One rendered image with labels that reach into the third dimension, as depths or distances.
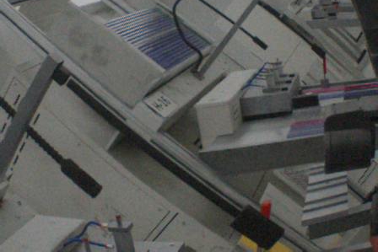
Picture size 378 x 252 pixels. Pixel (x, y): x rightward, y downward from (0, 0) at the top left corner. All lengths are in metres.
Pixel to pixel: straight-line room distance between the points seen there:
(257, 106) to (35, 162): 0.61
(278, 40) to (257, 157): 3.57
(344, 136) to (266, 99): 1.24
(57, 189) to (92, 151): 0.16
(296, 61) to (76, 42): 3.50
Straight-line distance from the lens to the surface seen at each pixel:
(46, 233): 0.87
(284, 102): 1.93
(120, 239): 0.80
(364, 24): 0.67
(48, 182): 1.82
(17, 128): 0.64
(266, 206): 0.82
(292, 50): 5.18
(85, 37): 1.80
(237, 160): 1.65
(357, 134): 0.71
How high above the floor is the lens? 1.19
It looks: 3 degrees up
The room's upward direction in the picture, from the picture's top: 52 degrees counter-clockwise
